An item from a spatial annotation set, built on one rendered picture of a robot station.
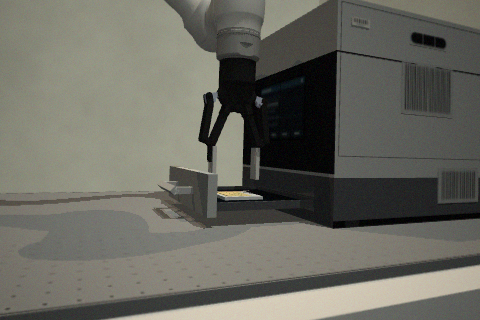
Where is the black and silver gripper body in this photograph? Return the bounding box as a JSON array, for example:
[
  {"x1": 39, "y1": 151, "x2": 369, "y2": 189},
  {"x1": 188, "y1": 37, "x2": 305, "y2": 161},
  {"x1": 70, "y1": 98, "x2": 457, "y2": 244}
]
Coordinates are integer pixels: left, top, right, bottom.
[{"x1": 217, "y1": 57, "x2": 257, "y2": 113}]

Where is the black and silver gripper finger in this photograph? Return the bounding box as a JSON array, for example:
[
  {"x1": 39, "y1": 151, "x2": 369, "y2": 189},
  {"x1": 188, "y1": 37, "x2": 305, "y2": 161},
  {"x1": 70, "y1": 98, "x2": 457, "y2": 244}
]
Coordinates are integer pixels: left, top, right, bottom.
[
  {"x1": 198, "y1": 92, "x2": 237, "y2": 174},
  {"x1": 241, "y1": 95, "x2": 270, "y2": 180}
]

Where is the grey benchtop instrument with drawer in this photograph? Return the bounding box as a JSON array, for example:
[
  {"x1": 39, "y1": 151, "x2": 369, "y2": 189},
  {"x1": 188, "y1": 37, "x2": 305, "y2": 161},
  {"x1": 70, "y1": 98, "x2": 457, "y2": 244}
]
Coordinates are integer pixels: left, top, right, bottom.
[{"x1": 157, "y1": 0, "x2": 480, "y2": 229}]

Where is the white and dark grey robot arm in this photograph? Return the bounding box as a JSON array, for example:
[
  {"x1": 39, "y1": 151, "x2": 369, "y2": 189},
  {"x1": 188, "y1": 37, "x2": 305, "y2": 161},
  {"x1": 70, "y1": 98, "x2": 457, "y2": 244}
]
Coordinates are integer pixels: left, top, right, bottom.
[{"x1": 164, "y1": 0, "x2": 265, "y2": 63}]

